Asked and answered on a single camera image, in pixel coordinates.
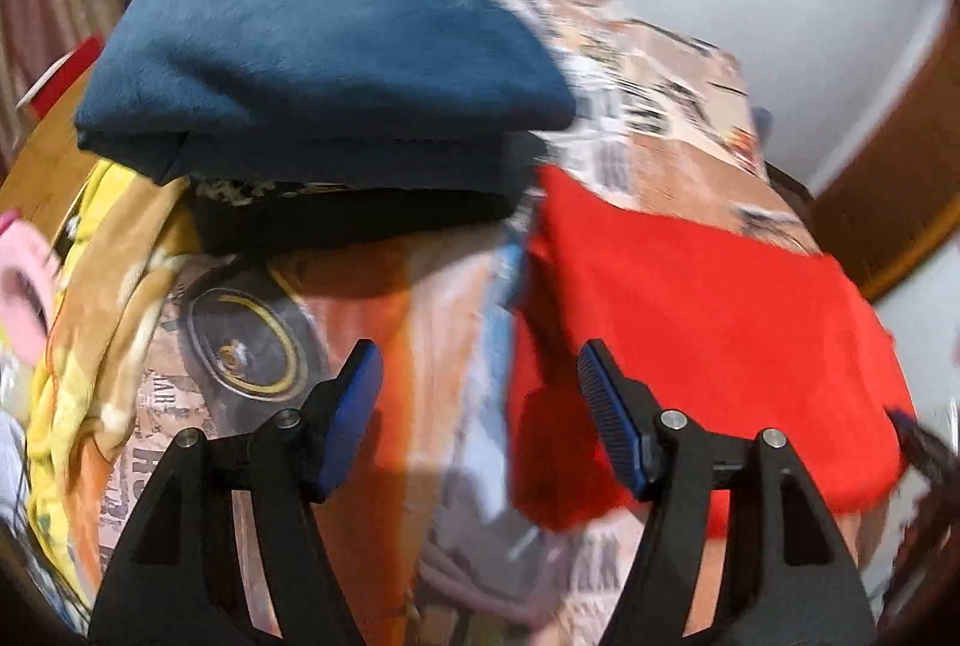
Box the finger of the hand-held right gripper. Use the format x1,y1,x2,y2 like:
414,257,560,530
885,406,955,476

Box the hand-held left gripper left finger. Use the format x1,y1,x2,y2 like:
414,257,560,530
88,340,385,646

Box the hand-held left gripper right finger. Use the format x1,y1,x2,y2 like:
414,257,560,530
576,340,878,646

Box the red zip jacket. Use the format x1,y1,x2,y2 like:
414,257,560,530
506,164,917,538

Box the printed bed sheet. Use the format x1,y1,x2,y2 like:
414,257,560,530
97,0,901,646

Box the black patterned garment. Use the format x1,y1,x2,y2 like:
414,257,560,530
184,131,548,257

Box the brown wooden door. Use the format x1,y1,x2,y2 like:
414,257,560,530
810,0,960,303

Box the yellow blanket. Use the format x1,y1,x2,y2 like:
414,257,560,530
26,158,200,609

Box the folded blue denim jeans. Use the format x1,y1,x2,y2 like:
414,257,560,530
73,0,577,186

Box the pink soft item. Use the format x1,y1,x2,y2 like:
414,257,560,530
0,218,61,369

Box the wooden bedside cabinet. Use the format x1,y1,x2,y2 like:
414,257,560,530
0,83,102,219

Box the red box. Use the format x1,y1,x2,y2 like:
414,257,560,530
15,34,106,118

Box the striped pink curtain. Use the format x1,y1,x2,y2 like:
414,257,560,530
0,0,125,167

